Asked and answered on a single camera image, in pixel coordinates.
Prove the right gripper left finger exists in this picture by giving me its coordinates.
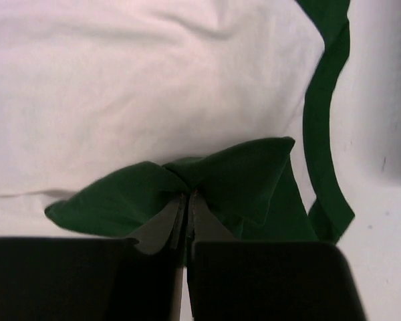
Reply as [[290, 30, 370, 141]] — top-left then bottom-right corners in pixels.
[[0, 195, 187, 320]]

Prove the white and green t-shirt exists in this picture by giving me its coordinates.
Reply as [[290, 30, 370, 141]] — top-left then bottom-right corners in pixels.
[[0, 1, 354, 243]]

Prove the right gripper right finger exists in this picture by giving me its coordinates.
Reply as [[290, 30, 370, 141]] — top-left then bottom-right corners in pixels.
[[187, 193, 366, 320]]

